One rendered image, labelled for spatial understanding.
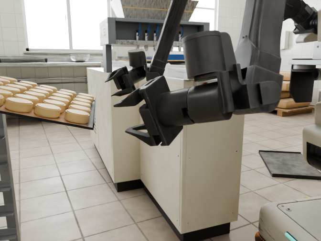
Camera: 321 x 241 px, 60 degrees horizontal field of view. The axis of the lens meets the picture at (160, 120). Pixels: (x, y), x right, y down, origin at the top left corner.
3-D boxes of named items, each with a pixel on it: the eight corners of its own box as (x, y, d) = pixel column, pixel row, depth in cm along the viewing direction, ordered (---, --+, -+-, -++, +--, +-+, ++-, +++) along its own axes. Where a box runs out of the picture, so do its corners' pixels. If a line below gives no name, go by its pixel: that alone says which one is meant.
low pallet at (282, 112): (234, 106, 555) (235, 101, 553) (262, 104, 593) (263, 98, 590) (287, 117, 452) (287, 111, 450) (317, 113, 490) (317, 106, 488)
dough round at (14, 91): (11, 99, 65) (13, 91, 65) (-9, 94, 65) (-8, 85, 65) (23, 98, 70) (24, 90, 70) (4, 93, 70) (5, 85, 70)
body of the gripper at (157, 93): (158, 147, 46) (198, 144, 42) (134, 91, 43) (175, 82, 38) (175, 128, 51) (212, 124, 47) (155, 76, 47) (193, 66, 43)
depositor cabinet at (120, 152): (90, 144, 312) (86, 67, 294) (151, 137, 337) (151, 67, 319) (113, 194, 195) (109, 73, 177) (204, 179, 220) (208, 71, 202)
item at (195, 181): (139, 190, 202) (137, 64, 183) (182, 182, 214) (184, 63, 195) (180, 250, 138) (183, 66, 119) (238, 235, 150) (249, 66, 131)
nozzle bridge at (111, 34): (101, 71, 207) (98, 23, 200) (188, 70, 232) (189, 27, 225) (109, 73, 177) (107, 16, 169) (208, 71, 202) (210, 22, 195)
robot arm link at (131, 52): (160, 80, 111) (159, 74, 118) (158, 51, 105) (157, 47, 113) (130, 82, 110) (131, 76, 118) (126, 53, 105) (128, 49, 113)
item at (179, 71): (105, 67, 301) (105, 60, 299) (108, 67, 302) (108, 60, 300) (189, 80, 117) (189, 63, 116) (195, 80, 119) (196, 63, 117)
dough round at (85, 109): (75, 112, 69) (77, 104, 68) (92, 117, 67) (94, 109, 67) (63, 113, 64) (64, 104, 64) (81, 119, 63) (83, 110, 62)
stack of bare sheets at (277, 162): (258, 152, 282) (258, 149, 282) (300, 155, 276) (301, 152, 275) (272, 177, 224) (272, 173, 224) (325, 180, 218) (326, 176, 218)
